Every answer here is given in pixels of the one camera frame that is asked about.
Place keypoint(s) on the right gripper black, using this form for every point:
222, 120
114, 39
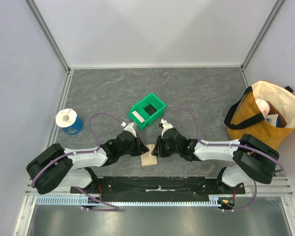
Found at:
159, 145

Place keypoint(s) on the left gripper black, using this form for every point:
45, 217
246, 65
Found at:
142, 148

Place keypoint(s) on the beige leather card holder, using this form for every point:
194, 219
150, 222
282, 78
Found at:
147, 159

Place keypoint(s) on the green plastic bin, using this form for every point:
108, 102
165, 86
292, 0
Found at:
150, 108

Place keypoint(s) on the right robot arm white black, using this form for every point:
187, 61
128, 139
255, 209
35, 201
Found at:
253, 159

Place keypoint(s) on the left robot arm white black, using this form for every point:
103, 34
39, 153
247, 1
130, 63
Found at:
58, 167

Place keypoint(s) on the credit card stack in bin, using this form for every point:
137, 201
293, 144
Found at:
138, 116

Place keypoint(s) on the toilet paper roll blue wrapper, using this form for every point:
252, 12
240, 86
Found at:
69, 122

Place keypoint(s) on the mustard canvas tote bag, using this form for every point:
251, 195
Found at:
244, 117

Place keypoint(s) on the items inside tote bag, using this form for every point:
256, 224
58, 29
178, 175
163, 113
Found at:
270, 113

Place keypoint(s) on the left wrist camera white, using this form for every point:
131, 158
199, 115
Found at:
130, 127

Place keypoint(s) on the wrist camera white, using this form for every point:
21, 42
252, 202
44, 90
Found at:
164, 125
130, 127

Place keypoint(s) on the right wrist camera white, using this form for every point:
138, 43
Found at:
164, 125

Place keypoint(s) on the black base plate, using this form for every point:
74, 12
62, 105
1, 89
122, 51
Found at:
159, 188

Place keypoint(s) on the slotted cable duct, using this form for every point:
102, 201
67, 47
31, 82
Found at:
79, 200

